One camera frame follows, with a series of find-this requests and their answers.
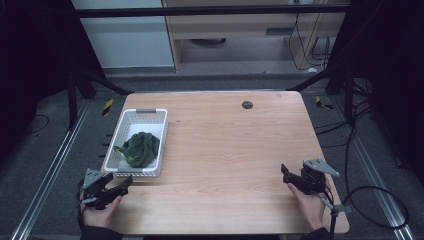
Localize light wooden desk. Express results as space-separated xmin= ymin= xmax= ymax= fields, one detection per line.
xmin=162 ymin=0 xmax=349 ymax=74

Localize black cables under desk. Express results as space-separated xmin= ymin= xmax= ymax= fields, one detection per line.
xmin=287 ymin=12 xmax=333 ymax=72

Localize long black floor cable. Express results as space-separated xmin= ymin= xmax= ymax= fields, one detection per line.
xmin=314 ymin=96 xmax=410 ymax=232

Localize right gripper cable grey plug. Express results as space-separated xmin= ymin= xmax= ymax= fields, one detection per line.
xmin=318 ymin=193 xmax=353 ymax=240

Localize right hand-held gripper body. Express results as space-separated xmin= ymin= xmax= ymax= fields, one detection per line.
xmin=298 ymin=158 xmax=341 ymax=196

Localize person's left hand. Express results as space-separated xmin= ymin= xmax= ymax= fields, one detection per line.
xmin=80 ymin=194 xmax=124 ymax=230

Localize black yellow striped tape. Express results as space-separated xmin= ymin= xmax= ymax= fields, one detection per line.
xmin=314 ymin=95 xmax=334 ymax=111
xmin=101 ymin=98 xmax=115 ymax=117

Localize dark green cloth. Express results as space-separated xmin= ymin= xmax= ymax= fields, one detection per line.
xmin=113 ymin=131 xmax=161 ymax=169

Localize white cabinet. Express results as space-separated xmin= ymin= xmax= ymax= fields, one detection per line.
xmin=70 ymin=0 xmax=176 ymax=70

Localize thin black floor cable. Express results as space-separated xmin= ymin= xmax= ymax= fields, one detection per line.
xmin=25 ymin=114 xmax=51 ymax=135

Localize black metal stand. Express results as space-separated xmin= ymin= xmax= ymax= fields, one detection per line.
xmin=65 ymin=64 xmax=135 ymax=132
xmin=285 ymin=61 xmax=356 ymax=125

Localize person's right hand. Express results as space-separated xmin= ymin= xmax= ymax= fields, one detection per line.
xmin=287 ymin=182 xmax=330 ymax=233

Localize dark curtain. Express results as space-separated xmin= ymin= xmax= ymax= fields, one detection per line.
xmin=324 ymin=0 xmax=424 ymax=186
xmin=0 ymin=0 xmax=106 ymax=164

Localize black horizontal frame bar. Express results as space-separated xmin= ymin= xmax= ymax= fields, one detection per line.
xmin=73 ymin=3 xmax=352 ymax=19

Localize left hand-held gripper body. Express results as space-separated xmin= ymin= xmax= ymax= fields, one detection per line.
xmin=79 ymin=168 xmax=118 ymax=211

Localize white perforated plastic basket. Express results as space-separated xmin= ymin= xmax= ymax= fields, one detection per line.
xmin=101 ymin=107 xmax=169 ymax=178

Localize aluminium floor rail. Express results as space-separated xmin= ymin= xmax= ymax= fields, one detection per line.
xmin=333 ymin=96 xmax=416 ymax=240
xmin=9 ymin=99 xmax=92 ymax=240

